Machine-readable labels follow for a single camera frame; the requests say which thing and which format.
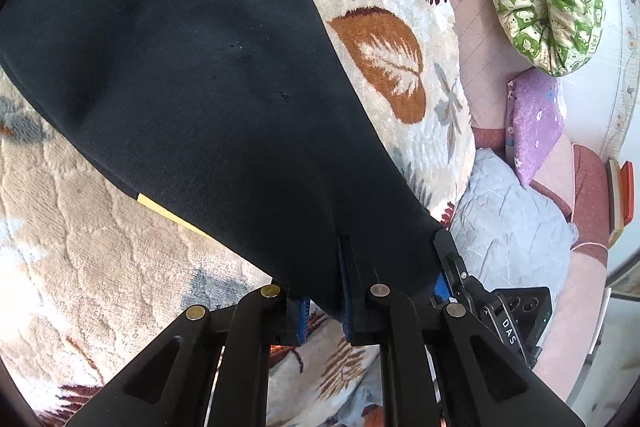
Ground black camera box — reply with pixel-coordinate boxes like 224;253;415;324
495;286;552;349

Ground light grey quilted blanket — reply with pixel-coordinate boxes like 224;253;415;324
450;148;578;300

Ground purple floral pillow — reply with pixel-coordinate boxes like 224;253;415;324
504;68;566;186

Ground red and white books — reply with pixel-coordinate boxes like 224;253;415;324
605;157;634;247

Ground pink quilted bed sheet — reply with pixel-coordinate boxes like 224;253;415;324
399;0;612;403

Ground black pants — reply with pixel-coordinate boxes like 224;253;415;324
1;0;439;320

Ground leaf pattern fleece blanket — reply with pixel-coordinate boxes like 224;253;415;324
1;0;475;426

